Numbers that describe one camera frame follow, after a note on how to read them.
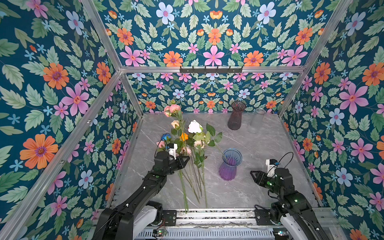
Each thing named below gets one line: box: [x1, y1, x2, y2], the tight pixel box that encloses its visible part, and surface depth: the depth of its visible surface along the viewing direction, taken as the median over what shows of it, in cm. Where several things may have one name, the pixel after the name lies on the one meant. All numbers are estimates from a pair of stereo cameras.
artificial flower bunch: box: [156, 104, 223, 213], surface depth 90 cm
